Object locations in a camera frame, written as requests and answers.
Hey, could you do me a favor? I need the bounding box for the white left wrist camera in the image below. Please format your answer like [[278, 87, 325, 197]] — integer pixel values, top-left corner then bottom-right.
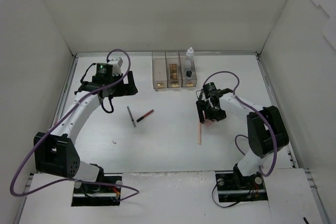
[[108, 57, 123, 76]]

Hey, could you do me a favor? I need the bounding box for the grey checkered eyeliner pencil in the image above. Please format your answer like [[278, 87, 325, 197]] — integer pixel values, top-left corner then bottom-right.
[[127, 106, 136, 127]]

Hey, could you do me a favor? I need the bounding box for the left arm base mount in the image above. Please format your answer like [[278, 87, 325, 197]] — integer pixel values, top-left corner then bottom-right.
[[71, 182, 121, 207]]

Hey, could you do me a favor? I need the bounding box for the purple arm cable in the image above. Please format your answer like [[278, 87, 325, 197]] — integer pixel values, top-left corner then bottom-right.
[[9, 49, 140, 201], [203, 70, 278, 177]]

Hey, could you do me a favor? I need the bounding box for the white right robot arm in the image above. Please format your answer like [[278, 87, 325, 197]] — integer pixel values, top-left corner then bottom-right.
[[196, 82, 289, 188]]

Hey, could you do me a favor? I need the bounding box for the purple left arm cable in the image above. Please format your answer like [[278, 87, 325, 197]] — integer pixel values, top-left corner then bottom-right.
[[9, 49, 140, 201]]

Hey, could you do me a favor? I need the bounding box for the pink square compact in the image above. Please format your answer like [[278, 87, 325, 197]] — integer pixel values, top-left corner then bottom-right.
[[204, 120, 216, 127]]

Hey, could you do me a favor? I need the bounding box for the pink slim tube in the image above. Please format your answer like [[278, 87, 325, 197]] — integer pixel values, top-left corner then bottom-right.
[[197, 123, 202, 145]]

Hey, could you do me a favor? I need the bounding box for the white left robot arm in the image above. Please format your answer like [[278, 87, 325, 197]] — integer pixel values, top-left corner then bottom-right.
[[34, 63, 138, 193]]

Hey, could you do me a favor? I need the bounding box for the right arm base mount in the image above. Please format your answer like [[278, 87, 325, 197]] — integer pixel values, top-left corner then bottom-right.
[[211, 172, 268, 208]]

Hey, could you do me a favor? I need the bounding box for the brown eyeshadow palette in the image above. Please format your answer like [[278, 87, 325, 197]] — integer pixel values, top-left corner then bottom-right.
[[169, 63, 178, 81]]

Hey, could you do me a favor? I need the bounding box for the clear three-slot organizer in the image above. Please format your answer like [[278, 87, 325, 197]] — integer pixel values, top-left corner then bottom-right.
[[152, 47, 197, 89]]

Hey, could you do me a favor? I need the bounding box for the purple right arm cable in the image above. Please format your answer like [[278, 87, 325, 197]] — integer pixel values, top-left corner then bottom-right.
[[203, 70, 278, 177]]

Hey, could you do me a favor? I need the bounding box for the red black lip gloss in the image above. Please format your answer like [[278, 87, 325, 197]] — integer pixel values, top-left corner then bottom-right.
[[136, 109, 154, 123]]

